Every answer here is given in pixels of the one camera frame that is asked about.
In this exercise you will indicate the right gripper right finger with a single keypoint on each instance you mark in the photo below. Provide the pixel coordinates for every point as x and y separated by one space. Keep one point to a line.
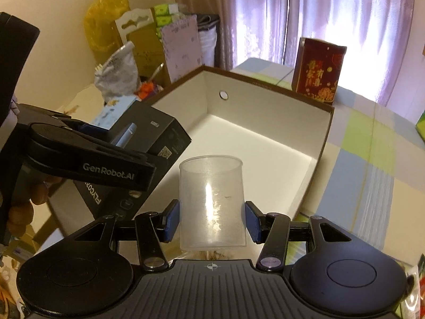
270 230

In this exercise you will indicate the lilac paper gift bag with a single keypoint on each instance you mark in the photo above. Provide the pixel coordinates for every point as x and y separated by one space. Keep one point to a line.
182 48

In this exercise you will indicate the red gold gift box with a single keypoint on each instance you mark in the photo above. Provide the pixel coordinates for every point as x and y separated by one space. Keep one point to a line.
317 69

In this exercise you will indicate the purple curtain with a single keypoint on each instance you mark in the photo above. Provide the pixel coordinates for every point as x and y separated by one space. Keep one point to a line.
374 32

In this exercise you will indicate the black shaver product box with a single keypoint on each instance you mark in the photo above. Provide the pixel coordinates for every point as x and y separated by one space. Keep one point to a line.
146 130

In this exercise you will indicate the checked tablecloth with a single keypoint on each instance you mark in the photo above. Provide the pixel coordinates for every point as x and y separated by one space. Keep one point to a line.
370 179

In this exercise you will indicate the brown cardboard storage box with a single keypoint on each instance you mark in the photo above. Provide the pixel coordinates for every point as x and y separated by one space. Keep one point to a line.
279 135

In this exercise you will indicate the brown white cutout carton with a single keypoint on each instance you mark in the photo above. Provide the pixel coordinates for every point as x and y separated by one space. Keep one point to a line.
139 27

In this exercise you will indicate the translucent plastic cup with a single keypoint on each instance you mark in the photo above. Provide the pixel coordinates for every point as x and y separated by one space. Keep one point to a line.
212 205

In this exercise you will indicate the white crumpled plastic bag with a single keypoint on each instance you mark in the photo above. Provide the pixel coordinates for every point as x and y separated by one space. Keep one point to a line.
118 76

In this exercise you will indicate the yellow plastic bag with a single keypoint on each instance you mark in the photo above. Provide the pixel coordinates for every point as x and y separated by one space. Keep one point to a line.
98 27

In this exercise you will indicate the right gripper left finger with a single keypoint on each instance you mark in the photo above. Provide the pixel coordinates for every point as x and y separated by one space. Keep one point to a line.
152 229

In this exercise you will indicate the person's left hand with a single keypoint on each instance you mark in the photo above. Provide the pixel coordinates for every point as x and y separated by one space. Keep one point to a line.
21 213

